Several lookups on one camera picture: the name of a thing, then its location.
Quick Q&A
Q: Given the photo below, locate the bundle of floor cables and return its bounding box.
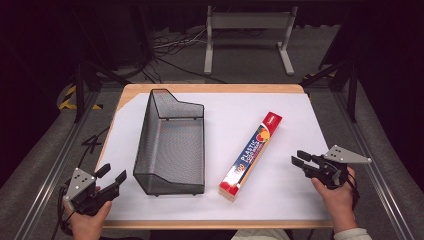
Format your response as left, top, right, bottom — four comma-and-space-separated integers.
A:
126, 28, 228, 85

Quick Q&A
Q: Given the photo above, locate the long plastic wrap box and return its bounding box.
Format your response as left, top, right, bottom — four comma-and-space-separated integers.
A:
218, 111, 283, 203

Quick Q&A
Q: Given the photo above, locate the person's left hand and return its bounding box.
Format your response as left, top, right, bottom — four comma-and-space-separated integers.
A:
62, 185, 113, 240

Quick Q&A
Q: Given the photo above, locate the black tripod stand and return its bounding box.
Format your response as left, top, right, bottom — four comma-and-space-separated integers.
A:
300, 6, 361, 123
68, 6, 131, 124

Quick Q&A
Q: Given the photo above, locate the yellow black striped tape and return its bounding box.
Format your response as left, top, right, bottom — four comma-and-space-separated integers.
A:
58, 85, 103, 111

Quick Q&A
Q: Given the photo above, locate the aluminium rail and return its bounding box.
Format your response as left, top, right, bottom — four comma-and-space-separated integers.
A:
331, 89, 418, 240
13, 89, 101, 240

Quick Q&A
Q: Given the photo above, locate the grey metal stand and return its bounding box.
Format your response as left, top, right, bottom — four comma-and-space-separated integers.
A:
203, 5, 299, 76

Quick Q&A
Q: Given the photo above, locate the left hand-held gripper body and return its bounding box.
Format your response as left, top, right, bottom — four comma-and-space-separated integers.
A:
62, 167, 120, 217

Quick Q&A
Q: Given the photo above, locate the person's right hand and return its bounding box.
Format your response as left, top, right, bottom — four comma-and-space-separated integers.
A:
311, 166, 358, 234

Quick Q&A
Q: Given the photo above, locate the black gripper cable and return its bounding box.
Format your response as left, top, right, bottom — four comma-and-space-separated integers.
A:
346, 169, 362, 211
57, 184, 76, 237

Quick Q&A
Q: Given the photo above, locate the black mesh metal basket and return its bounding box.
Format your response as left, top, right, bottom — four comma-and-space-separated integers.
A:
132, 88, 206, 197

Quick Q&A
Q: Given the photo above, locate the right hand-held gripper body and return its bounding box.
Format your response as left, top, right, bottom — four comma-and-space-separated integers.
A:
302, 144, 373, 190

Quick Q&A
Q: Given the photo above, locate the white paper sheet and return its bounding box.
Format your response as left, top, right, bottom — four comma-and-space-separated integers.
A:
94, 92, 332, 222

